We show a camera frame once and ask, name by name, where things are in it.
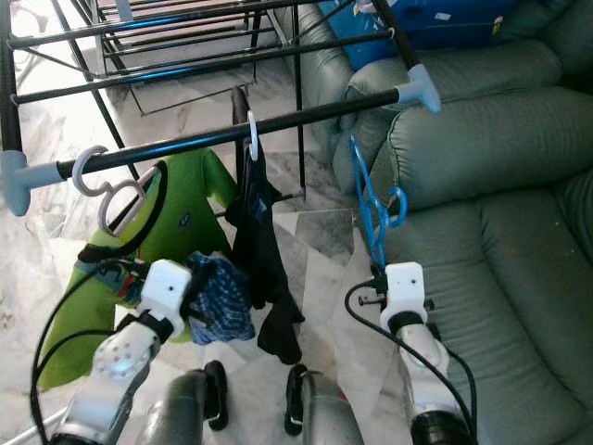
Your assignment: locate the black shirt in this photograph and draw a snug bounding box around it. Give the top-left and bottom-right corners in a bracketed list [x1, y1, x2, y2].
[227, 88, 307, 365]

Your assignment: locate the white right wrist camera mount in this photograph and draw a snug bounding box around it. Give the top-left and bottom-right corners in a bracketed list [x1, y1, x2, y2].
[385, 262, 428, 330]

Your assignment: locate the blue bag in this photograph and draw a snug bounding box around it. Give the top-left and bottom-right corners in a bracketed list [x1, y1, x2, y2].
[320, 0, 520, 70]

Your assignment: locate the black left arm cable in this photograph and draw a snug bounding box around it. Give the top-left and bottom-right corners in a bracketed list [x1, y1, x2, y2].
[30, 264, 149, 445]

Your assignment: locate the white plastic hanger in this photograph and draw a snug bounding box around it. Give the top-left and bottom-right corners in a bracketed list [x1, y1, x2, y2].
[246, 109, 262, 163]
[72, 144, 160, 235]

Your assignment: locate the blue plastic hanger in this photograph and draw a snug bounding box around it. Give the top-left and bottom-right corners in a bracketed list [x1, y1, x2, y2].
[347, 134, 410, 298]

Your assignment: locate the silver right robot leg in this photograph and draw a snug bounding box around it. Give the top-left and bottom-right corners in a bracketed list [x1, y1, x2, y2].
[283, 366, 367, 445]

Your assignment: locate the grey green leather sofa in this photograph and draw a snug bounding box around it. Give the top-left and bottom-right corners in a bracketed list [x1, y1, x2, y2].
[292, 0, 593, 445]

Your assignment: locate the silver left robot leg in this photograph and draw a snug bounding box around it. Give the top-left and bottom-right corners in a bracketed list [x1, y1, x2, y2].
[134, 366, 228, 445]

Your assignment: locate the green shirt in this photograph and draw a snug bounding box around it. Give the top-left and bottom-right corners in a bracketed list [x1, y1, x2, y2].
[37, 148, 237, 390]

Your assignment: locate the blue plaid cloth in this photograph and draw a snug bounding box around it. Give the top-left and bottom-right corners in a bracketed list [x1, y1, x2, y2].
[190, 250, 256, 346]

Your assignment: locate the white metal tube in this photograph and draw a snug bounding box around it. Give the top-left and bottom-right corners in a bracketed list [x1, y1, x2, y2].
[0, 408, 52, 444]

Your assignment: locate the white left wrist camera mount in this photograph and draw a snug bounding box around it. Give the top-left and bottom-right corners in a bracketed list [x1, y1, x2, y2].
[139, 259, 196, 325]

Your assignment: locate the silver robot leg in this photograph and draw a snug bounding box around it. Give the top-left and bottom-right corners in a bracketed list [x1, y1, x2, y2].
[283, 366, 367, 445]
[134, 366, 228, 445]

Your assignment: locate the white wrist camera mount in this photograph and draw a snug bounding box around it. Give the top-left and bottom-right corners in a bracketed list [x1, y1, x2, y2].
[139, 259, 196, 325]
[385, 262, 428, 330]

